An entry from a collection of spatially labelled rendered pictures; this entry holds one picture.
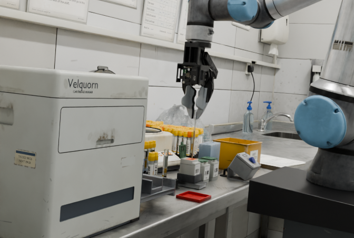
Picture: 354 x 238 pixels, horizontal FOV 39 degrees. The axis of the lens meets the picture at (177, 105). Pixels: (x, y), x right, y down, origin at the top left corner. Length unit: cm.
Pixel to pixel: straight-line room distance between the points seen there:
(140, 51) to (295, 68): 186
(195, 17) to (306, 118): 43
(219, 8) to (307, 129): 40
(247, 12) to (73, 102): 61
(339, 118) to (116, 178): 49
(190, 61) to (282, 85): 252
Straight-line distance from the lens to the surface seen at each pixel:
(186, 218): 118
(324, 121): 114
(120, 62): 205
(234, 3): 131
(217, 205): 134
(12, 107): 88
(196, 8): 137
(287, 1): 139
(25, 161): 87
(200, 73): 135
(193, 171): 141
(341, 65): 116
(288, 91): 382
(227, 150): 174
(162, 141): 166
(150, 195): 112
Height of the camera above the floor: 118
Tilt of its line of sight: 3 degrees down
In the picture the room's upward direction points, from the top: 5 degrees clockwise
